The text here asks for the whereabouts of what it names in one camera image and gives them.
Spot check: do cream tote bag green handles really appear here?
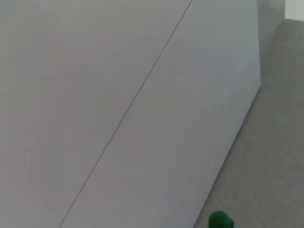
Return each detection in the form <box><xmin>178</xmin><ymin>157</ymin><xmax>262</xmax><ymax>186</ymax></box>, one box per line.
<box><xmin>208</xmin><ymin>210</ymin><xmax>235</xmax><ymax>228</ymax></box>

